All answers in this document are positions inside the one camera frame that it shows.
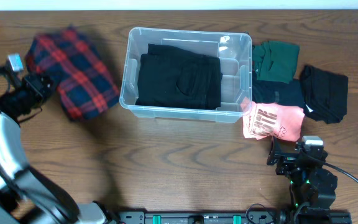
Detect black folded pants in container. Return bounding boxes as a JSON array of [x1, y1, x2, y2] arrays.
[[136, 44, 223, 110]]

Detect green folded garment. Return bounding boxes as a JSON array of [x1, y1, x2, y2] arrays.
[[252, 40, 300, 84]]

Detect red navy plaid garment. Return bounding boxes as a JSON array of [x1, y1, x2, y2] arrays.
[[25, 27, 120, 121]]

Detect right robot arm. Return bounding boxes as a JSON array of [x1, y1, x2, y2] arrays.
[[267, 136, 337, 210]]

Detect clear plastic storage container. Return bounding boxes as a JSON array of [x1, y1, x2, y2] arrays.
[[119, 27, 252, 123]]

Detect pink printed folded shirt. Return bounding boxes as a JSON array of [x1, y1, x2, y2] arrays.
[[241, 98, 305, 142]]

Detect dark teal folded garment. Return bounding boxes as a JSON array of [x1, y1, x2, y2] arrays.
[[252, 71, 305, 108]]

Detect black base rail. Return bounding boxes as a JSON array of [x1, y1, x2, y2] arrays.
[[117, 208, 352, 224]]

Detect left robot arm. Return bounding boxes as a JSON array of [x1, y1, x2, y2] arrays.
[[0, 74, 114, 224]]

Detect black garment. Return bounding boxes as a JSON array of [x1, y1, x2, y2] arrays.
[[300, 65, 349, 124]]

